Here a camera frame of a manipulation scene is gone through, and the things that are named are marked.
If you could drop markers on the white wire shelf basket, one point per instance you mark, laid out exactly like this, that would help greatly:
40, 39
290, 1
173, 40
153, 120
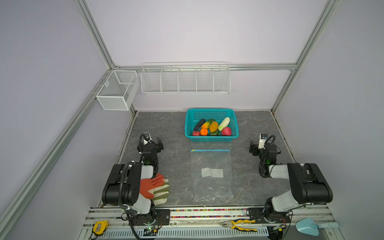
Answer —
197, 78

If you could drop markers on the red white work glove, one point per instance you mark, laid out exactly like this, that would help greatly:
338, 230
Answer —
156, 189

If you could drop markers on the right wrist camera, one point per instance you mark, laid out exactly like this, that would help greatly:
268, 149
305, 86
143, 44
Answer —
263, 138

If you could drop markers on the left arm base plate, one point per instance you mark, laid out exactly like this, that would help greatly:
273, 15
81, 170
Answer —
160, 217

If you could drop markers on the yellow orange mango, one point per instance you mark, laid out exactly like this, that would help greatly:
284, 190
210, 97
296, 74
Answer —
214, 126

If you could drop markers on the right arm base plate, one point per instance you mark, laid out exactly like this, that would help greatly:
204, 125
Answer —
262, 216

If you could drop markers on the small orange fruit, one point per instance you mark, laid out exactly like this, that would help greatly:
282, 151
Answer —
204, 132

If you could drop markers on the teal plastic basket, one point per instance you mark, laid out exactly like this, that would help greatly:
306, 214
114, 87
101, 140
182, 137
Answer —
194, 115

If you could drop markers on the yellow tape measure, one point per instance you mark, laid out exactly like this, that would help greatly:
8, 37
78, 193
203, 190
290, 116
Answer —
99, 228

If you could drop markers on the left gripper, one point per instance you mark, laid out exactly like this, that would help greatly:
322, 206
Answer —
151, 146

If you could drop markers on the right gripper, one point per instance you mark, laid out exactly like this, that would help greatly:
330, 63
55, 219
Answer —
258, 149

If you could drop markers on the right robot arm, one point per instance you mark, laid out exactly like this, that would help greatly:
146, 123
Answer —
308, 185

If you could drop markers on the light blue scoop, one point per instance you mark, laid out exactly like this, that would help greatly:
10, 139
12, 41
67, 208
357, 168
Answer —
309, 227

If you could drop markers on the clear zip top bag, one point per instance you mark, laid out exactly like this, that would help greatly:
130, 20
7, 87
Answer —
211, 175

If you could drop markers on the white radish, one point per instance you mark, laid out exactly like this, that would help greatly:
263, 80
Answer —
224, 123

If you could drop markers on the yellow handled pliers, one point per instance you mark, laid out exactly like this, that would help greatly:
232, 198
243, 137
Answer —
239, 225

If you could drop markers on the pink red round fruit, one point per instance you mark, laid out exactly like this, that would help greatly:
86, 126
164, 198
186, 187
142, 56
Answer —
226, 131

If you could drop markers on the white slotted cable duct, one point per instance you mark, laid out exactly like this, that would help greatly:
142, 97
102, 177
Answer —
184, 233

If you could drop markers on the white mesh box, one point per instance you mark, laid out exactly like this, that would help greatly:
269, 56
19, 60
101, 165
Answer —
118, 90

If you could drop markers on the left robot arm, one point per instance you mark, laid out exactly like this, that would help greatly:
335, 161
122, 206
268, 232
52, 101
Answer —
130, 186

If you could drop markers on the orange green corn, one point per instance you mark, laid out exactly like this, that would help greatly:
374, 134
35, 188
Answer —
207, 124

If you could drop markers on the green vegetable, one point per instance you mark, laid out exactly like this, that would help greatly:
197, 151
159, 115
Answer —
215, 133

